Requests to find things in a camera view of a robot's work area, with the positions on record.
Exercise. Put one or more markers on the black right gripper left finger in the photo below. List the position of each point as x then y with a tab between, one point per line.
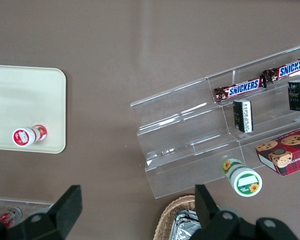
64	210

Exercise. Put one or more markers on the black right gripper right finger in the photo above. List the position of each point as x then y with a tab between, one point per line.
207	212

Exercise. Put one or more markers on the foil wrapped sandwich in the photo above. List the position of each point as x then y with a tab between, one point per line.
186	226

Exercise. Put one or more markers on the woven wicker basket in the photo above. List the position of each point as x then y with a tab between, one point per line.
166	220

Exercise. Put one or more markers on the cream plastic tray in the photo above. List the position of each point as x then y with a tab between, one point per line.
27	100

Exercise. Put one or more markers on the clear acrylic bottle holder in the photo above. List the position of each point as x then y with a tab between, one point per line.
34	207

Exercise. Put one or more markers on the green sunflower yogurt bottle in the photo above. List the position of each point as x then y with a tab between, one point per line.
243	181

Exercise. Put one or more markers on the red labelled bottle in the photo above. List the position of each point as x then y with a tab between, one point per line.
4	216

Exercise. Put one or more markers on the clear acrylic tiered display stand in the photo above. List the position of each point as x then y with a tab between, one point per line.
179	140

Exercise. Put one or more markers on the red strawberry yogurt bottle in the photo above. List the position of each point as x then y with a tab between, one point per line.
27	135

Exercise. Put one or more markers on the red tartan cookie box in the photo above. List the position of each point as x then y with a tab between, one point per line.
287	152

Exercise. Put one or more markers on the small black white box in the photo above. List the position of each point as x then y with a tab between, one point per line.
243	115

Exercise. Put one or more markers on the Snickers chocolate bar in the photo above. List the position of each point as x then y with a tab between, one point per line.
290	68
242	89

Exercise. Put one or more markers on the large black white box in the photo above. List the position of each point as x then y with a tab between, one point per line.
298	95

